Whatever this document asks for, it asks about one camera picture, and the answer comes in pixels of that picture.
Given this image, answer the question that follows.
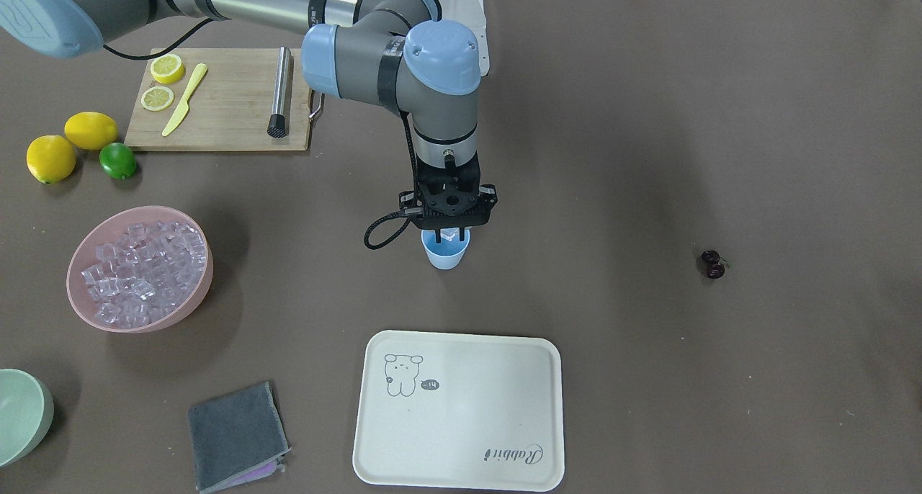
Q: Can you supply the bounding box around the yellow lemon near board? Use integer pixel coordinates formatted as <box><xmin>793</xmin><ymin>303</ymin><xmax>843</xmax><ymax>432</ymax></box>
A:
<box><xmin>65</xmin><ymin>111</ymin><xmax>119</xmax><ymax>151</ymax></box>

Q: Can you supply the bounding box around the light blue plastic cup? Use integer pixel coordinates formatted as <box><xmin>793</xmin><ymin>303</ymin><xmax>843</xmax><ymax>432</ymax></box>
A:
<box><xmin>421</xmin><ymin>228</ymin><xmax>471</xmax><ymax>270</ymax></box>

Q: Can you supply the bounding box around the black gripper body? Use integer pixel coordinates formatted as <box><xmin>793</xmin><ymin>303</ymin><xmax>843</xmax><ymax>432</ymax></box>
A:
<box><xmin>398</xmin><ymin>155</ymin><xmax>498</xmax><ymax>230</ymax></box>

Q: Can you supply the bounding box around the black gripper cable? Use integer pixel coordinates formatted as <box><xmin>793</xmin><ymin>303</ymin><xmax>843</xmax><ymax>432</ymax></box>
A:
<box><xmin>364</xmin><ymin>112</ymin><xmax>422</xmax><ymax>251</ymax></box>

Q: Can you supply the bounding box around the pink bowl of ice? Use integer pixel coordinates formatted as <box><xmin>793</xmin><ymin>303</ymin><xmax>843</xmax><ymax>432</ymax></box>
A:
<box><xmin>66</xmin><ymin>205</ymin><xmax>213</xmax><ymax>333</ymax></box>

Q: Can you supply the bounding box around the lemon slice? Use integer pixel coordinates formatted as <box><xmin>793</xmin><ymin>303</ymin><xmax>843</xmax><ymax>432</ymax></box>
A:
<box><xmin>149</xmin><ymin>53</ymin><xmax>187</xmax><ymax>85</ymax></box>
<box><xmin>139</xmin><ymin>85</ymin><xmax>175</xmax><ymax>112</ymax></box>

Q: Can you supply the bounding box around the yellow plastic knife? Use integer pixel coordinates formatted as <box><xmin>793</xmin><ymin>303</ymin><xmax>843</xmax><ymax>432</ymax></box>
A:
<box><xmin>161</xmin><ymin>63</ymin><xmax>209</xmax><ymax>137</ymax></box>

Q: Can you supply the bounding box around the mint green bowl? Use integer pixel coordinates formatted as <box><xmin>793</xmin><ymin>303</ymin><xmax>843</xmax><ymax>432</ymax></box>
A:
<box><xmin>1</xmin><ymin>369</ymin><xmax>55</xmax><ymax>467</ymax></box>

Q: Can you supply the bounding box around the lemon slice upper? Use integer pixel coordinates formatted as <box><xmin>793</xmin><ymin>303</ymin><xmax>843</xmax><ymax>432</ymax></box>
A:
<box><xmin>149</xmin><ymin>53</ymin><xmax>187</xmax><ymax>85</ymax></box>

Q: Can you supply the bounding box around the cream rabbit tray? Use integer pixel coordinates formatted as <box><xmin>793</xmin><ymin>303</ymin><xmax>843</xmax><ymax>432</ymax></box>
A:
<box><xmin>352</xmin><ymin>330</ymin><xmax>565</xmax><ymax>492</ymax></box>

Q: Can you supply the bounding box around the clear ice cube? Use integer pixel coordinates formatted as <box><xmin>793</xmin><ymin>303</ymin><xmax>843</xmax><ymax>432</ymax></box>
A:
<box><xmin>436</xmin><ymin>226</ymin><xmax>463</xmax><ymax>244</ymax></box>

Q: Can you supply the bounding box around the grey folded cloth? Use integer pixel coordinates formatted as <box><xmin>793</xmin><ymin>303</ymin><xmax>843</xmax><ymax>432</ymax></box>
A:
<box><xmin>187</xmin><ymin>380</ymin><xmax>290</xmax><ymax>493</ymax></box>

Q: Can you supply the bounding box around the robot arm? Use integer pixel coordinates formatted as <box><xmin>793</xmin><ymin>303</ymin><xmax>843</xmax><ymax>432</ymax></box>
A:
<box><xmin>2</xmin><ymin>0</ymin><xmax>498</xmax><ymax>230</ymax></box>

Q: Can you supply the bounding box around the green lime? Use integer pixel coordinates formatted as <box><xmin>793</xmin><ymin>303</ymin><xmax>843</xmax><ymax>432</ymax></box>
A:
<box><xmin>99</xmin><ymin>142</ymin><xmax>138</xmax><ymax>179</ymax></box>

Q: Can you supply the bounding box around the wooden cutting board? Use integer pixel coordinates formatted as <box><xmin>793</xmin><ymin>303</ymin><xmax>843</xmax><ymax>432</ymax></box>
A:
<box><xmin>122</xmin><ymin>48</ymin><xmax>316</xmax><ymax>152</ymax></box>

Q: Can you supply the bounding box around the dark cherry pair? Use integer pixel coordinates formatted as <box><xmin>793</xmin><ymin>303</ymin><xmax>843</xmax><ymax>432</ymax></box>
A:
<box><xmin>700</xmin><ymin>250</ymin><xmax>731</xmax><ymax>279</ymax></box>

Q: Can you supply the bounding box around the lemon slice lower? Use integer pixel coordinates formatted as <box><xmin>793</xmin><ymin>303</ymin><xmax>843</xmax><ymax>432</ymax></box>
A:
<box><xmin>139</xmin><ymin>85</ymin><xmax>175</xmax><ymax>112</ymax></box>

